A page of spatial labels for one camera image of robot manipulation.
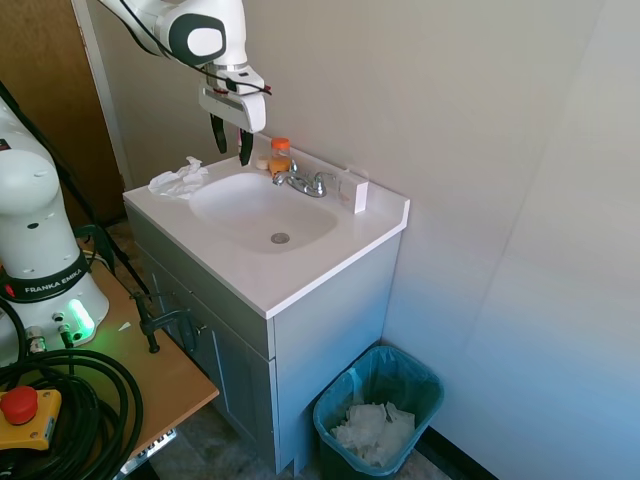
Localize white rectangular box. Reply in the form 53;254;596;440
352;179;370;216
336;168;371;206

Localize black baseboard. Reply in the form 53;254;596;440
413;423;502;480

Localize chrome faucet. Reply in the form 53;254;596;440
272;159;336;199

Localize black table clamp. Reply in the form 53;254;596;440
130;291;194;355

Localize yellow emergency stop box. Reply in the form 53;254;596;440
0;385;63;452

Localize blue-lined trash bin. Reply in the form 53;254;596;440
313;344;446;474

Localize white door frame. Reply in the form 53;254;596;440
74;0;134;191

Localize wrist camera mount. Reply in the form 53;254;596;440
206;62;267;97

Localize white tissue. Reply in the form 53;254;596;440
147;155;210;202

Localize white sink countertop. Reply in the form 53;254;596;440
122;134;412;320

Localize cabinet door handle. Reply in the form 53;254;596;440
181;311;209;352

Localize discarded crumpled paper towel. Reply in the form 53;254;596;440
383;401;417;451
330;422;389;469
346;402;389;437

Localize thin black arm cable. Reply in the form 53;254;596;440
0;78;154;297

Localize grey vanity cabinet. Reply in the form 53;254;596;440
124;204;404;477

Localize brown wooden door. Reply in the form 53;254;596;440
0;0;127;227

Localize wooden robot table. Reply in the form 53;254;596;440
59;263;221;480

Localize orange lidded bottle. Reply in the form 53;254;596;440
268;137;293;177

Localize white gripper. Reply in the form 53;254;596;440
198;82;267;168

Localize coiled thick black cable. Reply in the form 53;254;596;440
0;299;145;480

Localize dark trash bin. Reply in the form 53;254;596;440
313;344;446;477

